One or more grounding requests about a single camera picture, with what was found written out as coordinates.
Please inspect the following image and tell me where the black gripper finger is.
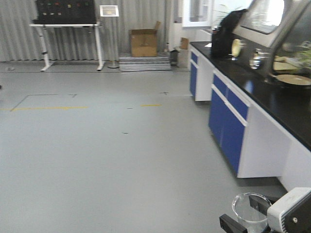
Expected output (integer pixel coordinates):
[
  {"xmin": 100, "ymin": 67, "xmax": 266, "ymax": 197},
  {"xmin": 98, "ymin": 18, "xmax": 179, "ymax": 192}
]
[
  {"xmin": 249, "ymin": 195, "xmax": 279, "ymax": 214},
  {"xmin": 219, "ymin": 214, "xmax": 248, "ymax": 233}
]

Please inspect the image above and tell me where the brown cardboard box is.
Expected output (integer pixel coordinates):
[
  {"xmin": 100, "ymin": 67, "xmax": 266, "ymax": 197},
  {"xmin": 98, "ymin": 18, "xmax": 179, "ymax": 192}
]
[{"xmin": 129, "ymin": 21, "xmax": 161, "ymax": 57}]

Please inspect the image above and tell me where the black panel on desk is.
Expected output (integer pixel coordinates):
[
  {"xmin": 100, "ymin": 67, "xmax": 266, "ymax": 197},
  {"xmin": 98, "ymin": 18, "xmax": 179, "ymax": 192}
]
[{"xmin": 33, "ymin": 0, "xmax": 97, "ymax": 24}]

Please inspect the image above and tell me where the clear glass beaker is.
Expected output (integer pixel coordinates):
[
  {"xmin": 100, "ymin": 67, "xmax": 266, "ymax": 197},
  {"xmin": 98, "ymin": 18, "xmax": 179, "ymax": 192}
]
[{"xmin": 232, "ymin": 192, "xmax": 268, "ymax": 233}]

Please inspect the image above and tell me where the round beige plate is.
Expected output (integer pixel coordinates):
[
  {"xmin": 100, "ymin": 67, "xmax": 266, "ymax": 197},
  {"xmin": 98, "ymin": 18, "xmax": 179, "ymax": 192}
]
[{"xmin": 276, "ymin": 74, "xmax": 311, "ymax": 89}]

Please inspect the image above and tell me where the small trash bin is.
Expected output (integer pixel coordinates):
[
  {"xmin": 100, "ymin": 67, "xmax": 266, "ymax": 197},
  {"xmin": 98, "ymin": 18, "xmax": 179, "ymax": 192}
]
[{"xmin": 170, "ymin": 47, "xmax": 189, "ymax": 68}]

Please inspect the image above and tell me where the sign on floor stand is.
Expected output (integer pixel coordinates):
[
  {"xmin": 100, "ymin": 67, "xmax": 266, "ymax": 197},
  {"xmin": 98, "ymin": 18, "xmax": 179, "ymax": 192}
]
[{"xmin": 100, "ymin": 5, "xmax": 119, "ymax": 69}]

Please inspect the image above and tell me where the blue white lab cabinet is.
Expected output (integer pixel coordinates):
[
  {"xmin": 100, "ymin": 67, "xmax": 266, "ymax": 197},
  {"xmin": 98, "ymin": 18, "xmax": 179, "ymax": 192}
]
[{"xmin": 190, "ymin": 41, "xmax": 311, "ymax": 190}]

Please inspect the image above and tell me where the metal grating platform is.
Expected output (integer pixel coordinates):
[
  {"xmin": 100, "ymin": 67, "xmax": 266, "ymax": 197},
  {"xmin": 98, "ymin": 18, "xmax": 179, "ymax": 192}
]
[{"xmin": 119, "ymin": 53, "xmax": 172, "ymax": 72}]

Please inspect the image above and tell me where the black bag on counter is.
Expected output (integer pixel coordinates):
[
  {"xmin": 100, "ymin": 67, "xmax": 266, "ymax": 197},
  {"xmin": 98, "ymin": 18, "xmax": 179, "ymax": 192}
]
[{"xmin": 210, "ymin": 9, "xmax": 248, "ymax": 58}]

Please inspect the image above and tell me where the white standing desk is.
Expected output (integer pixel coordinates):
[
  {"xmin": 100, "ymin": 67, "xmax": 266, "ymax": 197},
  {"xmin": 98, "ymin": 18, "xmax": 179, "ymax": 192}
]
[{"xmin": 29, "ymin": 21, "xmax": 104, "ymax": 72}]

